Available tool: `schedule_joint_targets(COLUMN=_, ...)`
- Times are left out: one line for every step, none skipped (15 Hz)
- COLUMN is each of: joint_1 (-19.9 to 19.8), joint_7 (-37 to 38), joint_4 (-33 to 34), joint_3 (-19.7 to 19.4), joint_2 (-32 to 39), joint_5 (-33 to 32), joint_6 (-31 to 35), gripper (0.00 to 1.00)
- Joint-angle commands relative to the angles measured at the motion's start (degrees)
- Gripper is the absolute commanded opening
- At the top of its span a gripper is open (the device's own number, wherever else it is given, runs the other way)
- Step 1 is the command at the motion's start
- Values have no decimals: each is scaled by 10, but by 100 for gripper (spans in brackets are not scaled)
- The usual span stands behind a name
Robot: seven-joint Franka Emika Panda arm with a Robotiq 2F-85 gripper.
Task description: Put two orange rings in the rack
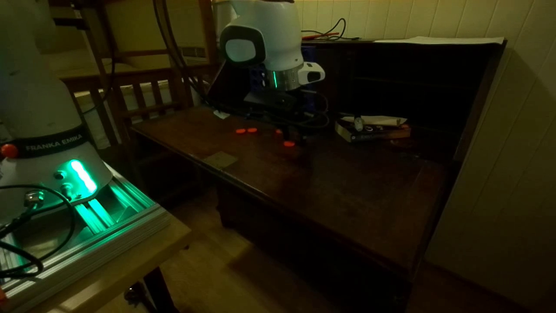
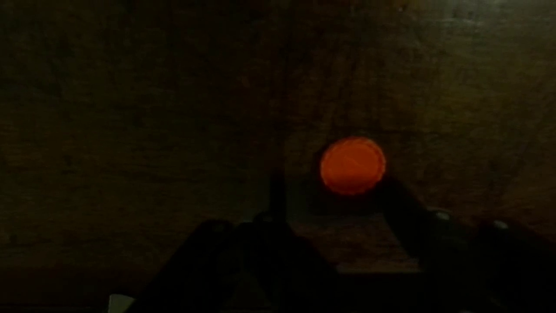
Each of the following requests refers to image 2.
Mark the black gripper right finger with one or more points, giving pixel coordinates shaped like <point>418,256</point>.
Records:
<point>493,271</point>

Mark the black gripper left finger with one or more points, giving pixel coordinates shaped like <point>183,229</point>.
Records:
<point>249,266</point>

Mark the orange game disc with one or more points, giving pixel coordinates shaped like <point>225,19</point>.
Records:
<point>354,165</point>

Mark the dark wooden writing desk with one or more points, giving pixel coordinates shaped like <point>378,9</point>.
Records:
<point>116,115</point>

